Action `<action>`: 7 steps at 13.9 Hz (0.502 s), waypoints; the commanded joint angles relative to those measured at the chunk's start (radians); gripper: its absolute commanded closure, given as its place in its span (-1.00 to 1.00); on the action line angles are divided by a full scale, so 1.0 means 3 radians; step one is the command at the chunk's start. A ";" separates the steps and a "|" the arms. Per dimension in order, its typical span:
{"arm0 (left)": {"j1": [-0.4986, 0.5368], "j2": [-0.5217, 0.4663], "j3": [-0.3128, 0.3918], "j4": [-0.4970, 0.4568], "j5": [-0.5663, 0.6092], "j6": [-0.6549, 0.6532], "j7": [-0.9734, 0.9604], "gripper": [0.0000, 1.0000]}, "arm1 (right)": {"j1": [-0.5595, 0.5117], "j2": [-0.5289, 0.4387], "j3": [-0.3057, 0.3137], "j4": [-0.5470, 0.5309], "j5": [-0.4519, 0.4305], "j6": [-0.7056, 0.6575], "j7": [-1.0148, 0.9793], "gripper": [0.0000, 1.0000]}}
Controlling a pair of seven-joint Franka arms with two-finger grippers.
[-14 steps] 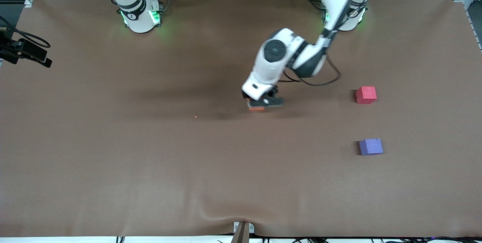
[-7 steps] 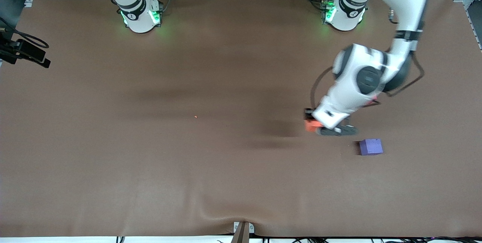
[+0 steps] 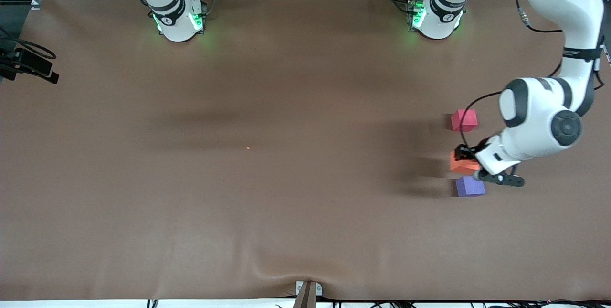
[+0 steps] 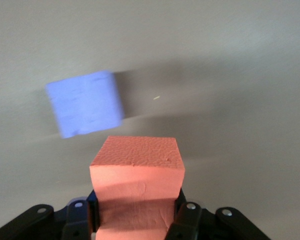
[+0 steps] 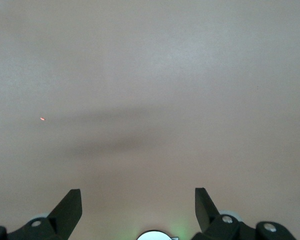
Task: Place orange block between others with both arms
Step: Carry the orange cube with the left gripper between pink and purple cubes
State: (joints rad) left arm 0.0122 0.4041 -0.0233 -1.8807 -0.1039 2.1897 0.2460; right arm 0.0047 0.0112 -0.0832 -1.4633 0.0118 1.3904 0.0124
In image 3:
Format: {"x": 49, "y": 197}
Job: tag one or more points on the purple foam block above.
{"x": 468, "y": 187}

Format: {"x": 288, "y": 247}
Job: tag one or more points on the red foam block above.
{"x": 464, "y": 121}

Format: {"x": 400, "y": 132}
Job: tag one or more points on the brown bar under bracket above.
{"x": 305, "y": 298}

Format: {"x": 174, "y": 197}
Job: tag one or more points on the orange foam block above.
{"x": 460, "y": 165}

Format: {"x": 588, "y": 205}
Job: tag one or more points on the grey metal clamp bracket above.
{"x": 319, "y": 289}

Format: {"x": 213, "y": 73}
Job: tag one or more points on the brown table cloth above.
{"x": 143, "y": 203}

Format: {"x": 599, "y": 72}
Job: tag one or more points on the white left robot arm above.
{"x": 539, "y": 107}

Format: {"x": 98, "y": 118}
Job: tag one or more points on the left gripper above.
{"x": 470, "y": 151}

